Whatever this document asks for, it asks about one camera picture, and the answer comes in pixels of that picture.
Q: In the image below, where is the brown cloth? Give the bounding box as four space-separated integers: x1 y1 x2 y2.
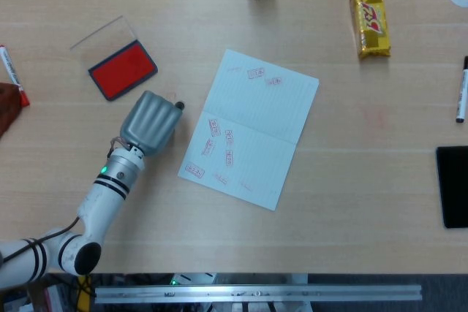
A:
0 82 23 140

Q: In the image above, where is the light blue lined paper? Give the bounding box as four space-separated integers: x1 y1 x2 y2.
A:
177 48 320 212

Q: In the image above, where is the black whiteboard marker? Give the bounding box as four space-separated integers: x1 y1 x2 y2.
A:
455 55 468 123

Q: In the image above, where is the red whiteboard marker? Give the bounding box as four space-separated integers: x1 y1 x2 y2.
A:
0 45 31 107

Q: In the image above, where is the gold foil snack package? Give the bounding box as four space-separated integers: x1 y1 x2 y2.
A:
349 0 392 61

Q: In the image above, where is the aluminium rail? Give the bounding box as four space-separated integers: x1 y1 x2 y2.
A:
94 284 423 305

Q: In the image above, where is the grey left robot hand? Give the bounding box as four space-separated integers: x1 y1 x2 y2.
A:
119 90 185 156

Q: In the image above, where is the red ink pad clear lid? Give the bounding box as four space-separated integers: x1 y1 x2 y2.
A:
69 15 159 102

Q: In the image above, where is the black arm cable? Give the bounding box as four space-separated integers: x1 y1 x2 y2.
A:
1 216 80 264

